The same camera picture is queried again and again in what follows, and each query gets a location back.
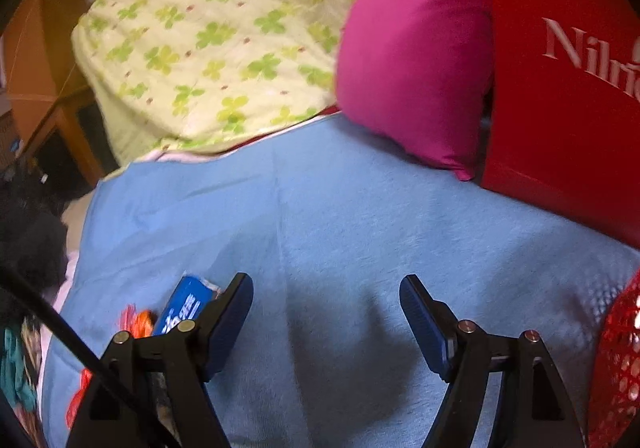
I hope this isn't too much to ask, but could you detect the red plastic bag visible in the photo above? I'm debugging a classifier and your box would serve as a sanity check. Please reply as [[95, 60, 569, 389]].
[[65, 303, 138, 429]]

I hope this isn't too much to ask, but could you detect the blue blanket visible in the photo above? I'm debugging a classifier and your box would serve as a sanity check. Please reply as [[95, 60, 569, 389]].
[[37, 113, 640, 448]]

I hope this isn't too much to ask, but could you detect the green clover print blanket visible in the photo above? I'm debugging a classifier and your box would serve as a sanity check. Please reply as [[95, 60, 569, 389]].
[[71, 0, 476, 166]]

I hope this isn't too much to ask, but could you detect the pink pillow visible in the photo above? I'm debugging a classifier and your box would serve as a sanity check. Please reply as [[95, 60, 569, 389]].
[[334, 0, 496, 181]]

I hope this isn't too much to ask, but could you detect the blue toothpaste box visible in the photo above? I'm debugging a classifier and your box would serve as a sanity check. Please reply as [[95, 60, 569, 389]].
[[151, 272, 223, 336]]

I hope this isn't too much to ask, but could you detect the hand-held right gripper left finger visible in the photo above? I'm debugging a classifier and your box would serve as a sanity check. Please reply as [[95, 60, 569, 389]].
[[65, 272, 255, 448]]

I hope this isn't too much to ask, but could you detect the orange snack wrapper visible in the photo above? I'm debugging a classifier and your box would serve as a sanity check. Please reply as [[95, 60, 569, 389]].
[[132, 310, 158, 336]]

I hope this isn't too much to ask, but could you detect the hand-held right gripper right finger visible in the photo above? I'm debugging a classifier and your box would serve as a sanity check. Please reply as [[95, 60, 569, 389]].
[[398, 274, 586, 448]]

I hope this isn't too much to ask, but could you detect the black cable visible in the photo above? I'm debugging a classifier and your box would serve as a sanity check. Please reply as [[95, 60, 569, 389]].
[[0, 265, 181, 448]]

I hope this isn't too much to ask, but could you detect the red plastic mesh basket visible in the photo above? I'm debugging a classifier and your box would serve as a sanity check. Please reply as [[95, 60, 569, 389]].
[[587, 270, 640, 448]]

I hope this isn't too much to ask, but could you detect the wooden cabinet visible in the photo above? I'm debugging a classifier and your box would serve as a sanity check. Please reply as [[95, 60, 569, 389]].
[[10, 88, 121, 179]]

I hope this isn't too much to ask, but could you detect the black garment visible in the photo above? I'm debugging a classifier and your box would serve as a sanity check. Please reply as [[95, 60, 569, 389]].
[[0, 168, 68, 319]]

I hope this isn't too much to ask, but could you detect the red paper shopping bag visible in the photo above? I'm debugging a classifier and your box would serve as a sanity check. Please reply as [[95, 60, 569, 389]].
[[475, 0, 640, 249]]

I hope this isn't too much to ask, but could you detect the teal cloth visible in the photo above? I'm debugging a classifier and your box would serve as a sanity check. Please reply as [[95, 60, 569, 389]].
[[0, 323, 38, 409]]

